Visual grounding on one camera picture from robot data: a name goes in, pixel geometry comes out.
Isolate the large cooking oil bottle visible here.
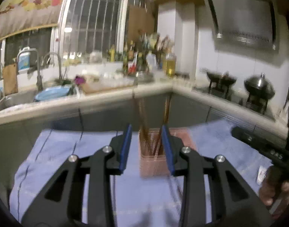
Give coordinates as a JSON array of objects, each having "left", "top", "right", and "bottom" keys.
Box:
[{"left": 163, "top": 53, "right": 176, "bottom": 77}]

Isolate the black gas stove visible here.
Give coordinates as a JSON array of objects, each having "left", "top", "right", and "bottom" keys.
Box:
[{"left": 193, "top": 86, "right": 275, "bottom": 121}]

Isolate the wooden cutting board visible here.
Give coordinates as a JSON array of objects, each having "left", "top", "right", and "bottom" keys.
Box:
[{"left": 79, "top": 79, "right": 134, "bottom": 95}]

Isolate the fruit pattern roller blind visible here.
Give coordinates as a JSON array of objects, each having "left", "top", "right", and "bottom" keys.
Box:
[{"left": 0, "top": 0, "right": 63, "bottom": 40}]

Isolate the lidded black wok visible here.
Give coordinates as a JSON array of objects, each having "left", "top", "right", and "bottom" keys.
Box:
[{"left": 244, "top": 72, "right": 275, "bottom": 100}]

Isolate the small upright cutting board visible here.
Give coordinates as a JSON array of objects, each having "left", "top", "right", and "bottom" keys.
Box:
[{"left": 2, "top": 63, "right": 18, "bottom": 96}]

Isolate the blue checked tablecloth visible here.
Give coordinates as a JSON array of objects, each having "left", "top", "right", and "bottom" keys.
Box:
[{"left": 9, "top": 119, "right": 271, "bottom": 226}]

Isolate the pink plastic utensil basket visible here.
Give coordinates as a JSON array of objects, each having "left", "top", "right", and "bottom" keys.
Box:
[{"left": 138, "top": 128, "right": 197, "bottom": 178}]

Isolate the person's right hand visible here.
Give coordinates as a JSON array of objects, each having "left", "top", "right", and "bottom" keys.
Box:
[{"left": 258, "top": 166, "right": 289, "bottom": 219}]

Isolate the steel range hood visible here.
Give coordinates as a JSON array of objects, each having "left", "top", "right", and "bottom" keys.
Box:
[{"left": 204, "top": 0, "right": 279, "bottom": 52}]

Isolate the blue plastic basin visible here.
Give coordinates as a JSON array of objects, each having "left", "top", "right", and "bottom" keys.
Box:
[{"left": 34, "top": 86, "right": 71, "bottom": 102}]

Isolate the steel kitchen faucet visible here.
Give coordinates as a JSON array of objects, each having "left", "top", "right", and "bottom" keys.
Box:
[{"left": 16, "top": 48, "right": 44, "bottom": 92}]

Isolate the black wok with handle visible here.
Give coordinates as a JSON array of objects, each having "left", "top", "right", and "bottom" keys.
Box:
[{"left": 200, "top": 68, "right": 237, "bottom": 90}]

